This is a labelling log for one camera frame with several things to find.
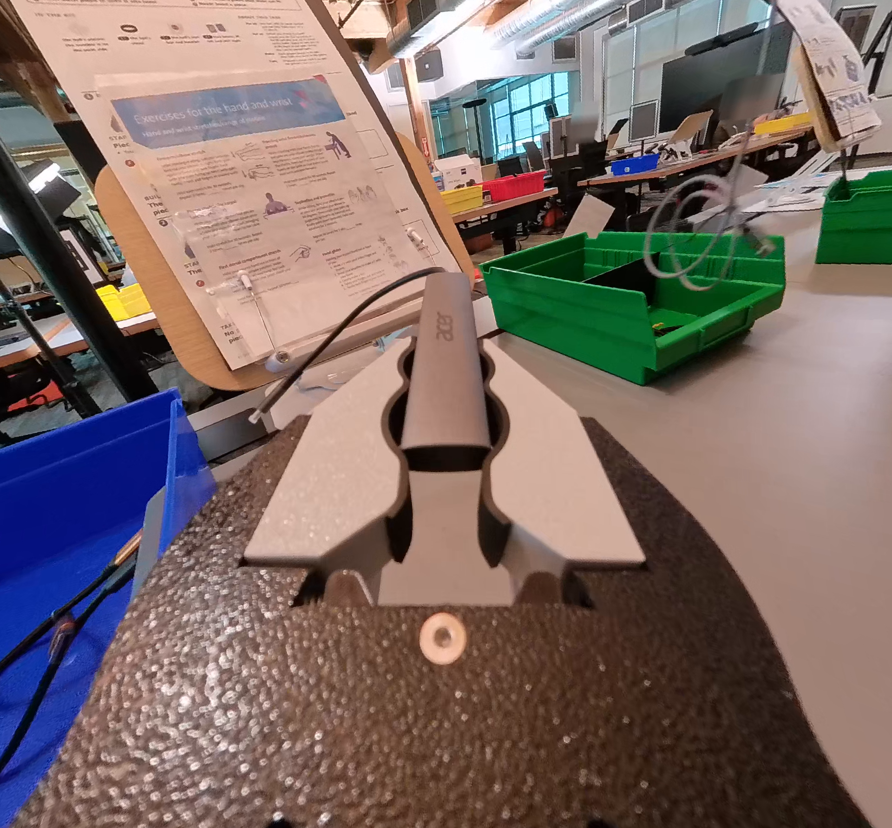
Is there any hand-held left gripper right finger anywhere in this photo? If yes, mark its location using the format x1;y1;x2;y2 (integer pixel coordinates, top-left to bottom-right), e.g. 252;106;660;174
479;339;649;577

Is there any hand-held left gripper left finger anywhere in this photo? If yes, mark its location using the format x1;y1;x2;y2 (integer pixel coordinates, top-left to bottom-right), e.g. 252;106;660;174
243;339;420;574

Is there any black hub lead cable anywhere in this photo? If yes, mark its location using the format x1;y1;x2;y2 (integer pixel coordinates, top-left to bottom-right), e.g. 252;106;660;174
247;268;447;425

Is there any grey metal USB hub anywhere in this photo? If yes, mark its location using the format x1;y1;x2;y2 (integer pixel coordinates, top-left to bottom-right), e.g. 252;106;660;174
402;275;493;474

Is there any green plastic bin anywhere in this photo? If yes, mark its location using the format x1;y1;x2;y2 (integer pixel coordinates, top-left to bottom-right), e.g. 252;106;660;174
815;170;892;266
479;230;787;386

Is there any black cable orange plug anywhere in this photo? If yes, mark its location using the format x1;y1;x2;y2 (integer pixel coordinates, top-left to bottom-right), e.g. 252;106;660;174
0;530;145;672

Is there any silver braided cable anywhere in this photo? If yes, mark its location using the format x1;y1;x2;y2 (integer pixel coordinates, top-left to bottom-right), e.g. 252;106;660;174
643;124;786;296

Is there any white stand base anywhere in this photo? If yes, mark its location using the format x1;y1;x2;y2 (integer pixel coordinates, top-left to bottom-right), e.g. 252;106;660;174
296;347;419;391

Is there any red plastic bin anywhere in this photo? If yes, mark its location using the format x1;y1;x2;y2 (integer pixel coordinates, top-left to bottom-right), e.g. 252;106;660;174
481;171;546;202

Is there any blue banner laminated sheet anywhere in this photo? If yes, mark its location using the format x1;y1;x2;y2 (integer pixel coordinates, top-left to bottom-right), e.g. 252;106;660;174
94;72;422;364

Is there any white cardboard box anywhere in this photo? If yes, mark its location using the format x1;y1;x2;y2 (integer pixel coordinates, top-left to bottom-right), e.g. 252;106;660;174
433;154;482;191

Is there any black metal pole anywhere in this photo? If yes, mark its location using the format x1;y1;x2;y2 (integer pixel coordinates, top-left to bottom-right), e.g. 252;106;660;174
0;142;157;400

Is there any studio light panel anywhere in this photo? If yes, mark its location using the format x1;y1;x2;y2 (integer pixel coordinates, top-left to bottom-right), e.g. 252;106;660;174
21;159;81;216

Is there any white printed instruction sheet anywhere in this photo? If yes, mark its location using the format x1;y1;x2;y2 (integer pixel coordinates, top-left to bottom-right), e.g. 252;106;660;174
0;0;462;371

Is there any document stand with papers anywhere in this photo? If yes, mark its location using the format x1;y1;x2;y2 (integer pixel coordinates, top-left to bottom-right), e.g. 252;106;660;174
732;0;882;153

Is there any black wall screen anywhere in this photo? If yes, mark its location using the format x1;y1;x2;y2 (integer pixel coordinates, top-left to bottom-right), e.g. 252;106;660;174
658;51;764;136

